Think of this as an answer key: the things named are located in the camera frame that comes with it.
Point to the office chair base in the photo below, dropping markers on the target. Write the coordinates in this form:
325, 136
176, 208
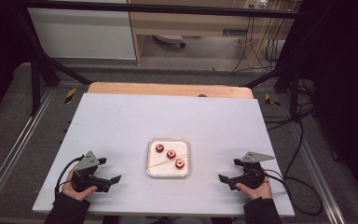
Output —
171, 39

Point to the red hawthorn fruit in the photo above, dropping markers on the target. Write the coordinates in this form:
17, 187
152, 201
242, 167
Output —
180, 163
171, 154
159, 148

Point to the wooden desk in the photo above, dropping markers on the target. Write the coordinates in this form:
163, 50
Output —
195, 26

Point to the person's right hand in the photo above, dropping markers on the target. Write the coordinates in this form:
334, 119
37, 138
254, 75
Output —
259, 192

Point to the white cabinet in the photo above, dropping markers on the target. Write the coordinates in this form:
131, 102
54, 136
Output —
80, 34

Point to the black metal frame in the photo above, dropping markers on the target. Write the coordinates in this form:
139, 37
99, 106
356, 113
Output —
155, 9

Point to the square white tray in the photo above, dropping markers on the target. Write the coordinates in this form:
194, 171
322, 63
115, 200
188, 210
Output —
167, 169

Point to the black curtain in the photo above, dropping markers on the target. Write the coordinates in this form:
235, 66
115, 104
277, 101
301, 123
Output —
345, 77
0, 46

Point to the thin wooden skewer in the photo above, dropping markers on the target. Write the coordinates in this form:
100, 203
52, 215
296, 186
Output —
163, 162

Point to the white power strip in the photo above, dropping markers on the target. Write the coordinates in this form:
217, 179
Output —
254, 3

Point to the person's left hand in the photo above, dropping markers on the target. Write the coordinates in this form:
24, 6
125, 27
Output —
74, 192

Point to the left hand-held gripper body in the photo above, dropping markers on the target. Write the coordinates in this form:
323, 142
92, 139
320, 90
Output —
85, 174

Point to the aluminium rail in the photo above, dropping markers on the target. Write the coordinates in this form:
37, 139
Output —
318, 174
15, 146

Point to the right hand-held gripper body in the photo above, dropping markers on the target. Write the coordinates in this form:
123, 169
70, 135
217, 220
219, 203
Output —
253, 174

